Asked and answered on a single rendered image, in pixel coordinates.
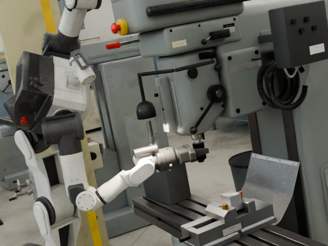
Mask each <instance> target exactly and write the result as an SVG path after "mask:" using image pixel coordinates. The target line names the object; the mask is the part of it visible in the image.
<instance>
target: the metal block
mask: <svg viewBox="0 0 328 246"><path fill-rule="evenodd" d="M220 195H221V201H222V203H223V204H224V203H227V205H229V206H232V207H235V208H236V210H239V209H242V208H243V204H242V198H241V194H240V193H239V192H235V191H232V190H231V191H228V192H225V193H223V194H220Z"/></svg>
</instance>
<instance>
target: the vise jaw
mask: <svg viewBox="0 0 328 246"><path fill-rule="evenodd" d="M222 204H223V203H221V202H218V201H216V202H213V203H210V204H208V206H207V207H206V209H205V214H206V216H208V217H211V218H213V219H216V220H218V221H221V222H223V223H226V222H229V221H231V220H234V219H236V217H237V210H236V208H235V207H232V206H229V205H228V209H227V210H222Z"/></svg>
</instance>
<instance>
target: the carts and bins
mask: <svg viewBox="0 0 328 246"><path fill-rule="evenodd" d="M251 153H253V152H252V150H250V151H246V152H242V153H239V154H236V155H234V156H232V157H231V158H230V159H229V160H228V163H229V165H230V168H231V172H232V177H233V180H234V185H235V189H236V192H238V191H241V189H242V187H243V186H244V183H245V180H246V175H247V170H248V166H249V162H250V157H251Z"/></svg>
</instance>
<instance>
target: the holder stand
mask: <svg viewBox="0 0 328 246"><path fill-rule="evenodd" d="M143 185H144V190H145V195H146V197H147V198H150V199H153V200H156V201H159V202H163V203H166V204H169V205H173V204H175V203H178V202H180V201H182V200H185V199H187V198H189V197H191V193H190V187H189V182H188V176H187V171H186V166H185V163H184V164H177V167H176V168H174V169H171V170H170V171H169V170H165V171H161V172H159V171H158V170H155V172H154V174H153V175H151V176H150V177H149V178H147V179H146V180H145V181H144V182H143Z"/></svg>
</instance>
